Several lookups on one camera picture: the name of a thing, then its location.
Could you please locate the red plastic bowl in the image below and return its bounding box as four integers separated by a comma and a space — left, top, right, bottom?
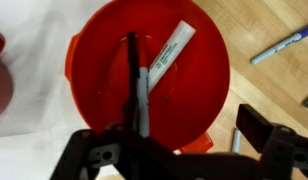
65, 0, 230, 151

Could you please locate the red ceramic mug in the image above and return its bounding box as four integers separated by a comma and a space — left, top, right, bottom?
0, 32, 13, 115

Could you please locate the teal marker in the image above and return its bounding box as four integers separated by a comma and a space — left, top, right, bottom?
231, 128, 241, 153

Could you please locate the white paper sheet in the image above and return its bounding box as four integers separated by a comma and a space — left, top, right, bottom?
0, 0, 111, 180

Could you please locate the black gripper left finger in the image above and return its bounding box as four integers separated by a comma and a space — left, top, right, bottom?
123, 32, 139, 133

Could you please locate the red marker with white body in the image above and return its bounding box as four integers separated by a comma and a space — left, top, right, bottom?
137, 20, 196, 137

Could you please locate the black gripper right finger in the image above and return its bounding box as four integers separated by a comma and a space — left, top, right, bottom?
236, 104, 273, 153

